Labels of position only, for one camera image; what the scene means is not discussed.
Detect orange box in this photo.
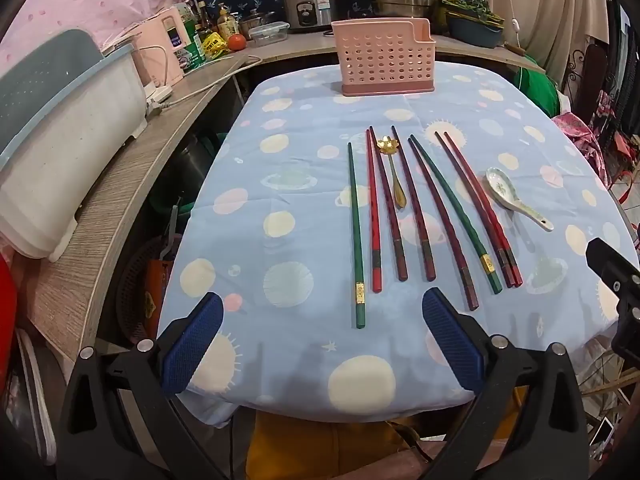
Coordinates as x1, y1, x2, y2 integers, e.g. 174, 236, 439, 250
144, 259, 174, 332

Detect wooden counter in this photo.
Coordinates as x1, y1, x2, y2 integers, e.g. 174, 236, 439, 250
25, 30, 547, 363

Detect dark red chopstick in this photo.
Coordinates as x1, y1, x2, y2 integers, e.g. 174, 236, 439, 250
369, 125, 409, 282
391, 125, 437, 282
407, 135, 481, 311
434, 131, 516, 289

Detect white ceramic soup spoon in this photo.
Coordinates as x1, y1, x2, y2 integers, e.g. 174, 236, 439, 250
485, 167, 555, 233

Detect pink electric kettle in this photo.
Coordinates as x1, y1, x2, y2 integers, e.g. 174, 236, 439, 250
127, 6, 187, 92

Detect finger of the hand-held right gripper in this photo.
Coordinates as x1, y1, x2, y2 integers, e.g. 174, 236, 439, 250
585, 237, 640, 307

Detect green chopstick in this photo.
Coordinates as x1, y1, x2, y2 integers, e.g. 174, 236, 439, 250
410, 134, 503, 295
347, 142, 367, 331

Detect white power cable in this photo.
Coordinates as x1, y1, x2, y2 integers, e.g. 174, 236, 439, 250
150, 52, 264, 111

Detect beige curtain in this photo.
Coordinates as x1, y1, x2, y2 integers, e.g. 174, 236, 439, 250
482, 0, 611, 78

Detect pink printed cloth bag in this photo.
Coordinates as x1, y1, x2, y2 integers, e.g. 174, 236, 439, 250
551, 111, 611, 188

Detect dark wooden chair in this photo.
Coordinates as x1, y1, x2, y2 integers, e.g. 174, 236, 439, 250
562, 42, 608, 111

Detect blue planet print tablecloth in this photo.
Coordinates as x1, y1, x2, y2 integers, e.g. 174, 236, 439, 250
157, 64, 636, 423

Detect white and blue plastic bin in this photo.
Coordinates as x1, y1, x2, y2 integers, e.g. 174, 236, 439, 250
0, 27, 151, 263

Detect small steel lidded pot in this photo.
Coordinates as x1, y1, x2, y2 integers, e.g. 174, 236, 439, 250
238, 9, 277, 37

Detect green leafy vegetables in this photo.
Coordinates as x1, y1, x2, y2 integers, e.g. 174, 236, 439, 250
440, 0, 506, 26

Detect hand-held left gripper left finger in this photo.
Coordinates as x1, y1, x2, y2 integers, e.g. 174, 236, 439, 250
59, 291, 236, 480

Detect yellow snack packet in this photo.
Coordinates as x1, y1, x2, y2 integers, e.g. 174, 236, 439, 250
201, 31, 229, 59

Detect yellow oil bottle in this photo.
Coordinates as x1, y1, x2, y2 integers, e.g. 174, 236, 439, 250
216, 4, 240, 41

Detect blue plastic basin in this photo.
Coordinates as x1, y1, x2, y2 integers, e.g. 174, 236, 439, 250
445, 12, 505, 49

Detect steel rice cooker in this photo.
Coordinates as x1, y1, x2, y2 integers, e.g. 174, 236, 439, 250
281, 0, 343, 35

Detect pink perforated utensil basket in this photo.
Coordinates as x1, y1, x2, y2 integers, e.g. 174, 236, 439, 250
331, 17, 436, 97

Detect white cord with switch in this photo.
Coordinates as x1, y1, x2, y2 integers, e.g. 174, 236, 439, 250
499, 0, 525, 51

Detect gold flower spoon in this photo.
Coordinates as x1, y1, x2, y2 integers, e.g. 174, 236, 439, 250
377, 136, 407, 209

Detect white power strip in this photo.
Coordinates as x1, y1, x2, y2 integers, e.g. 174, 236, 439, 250
142, 85, 174, 117

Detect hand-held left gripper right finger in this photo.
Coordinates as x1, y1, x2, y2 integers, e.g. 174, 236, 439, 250
421, 289, 592, 480

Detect green plastic bag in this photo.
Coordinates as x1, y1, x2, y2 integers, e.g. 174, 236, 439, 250
517, 67, 562, 117

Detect clear food container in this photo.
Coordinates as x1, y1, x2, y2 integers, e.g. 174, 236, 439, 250
248, 21, 291, 45

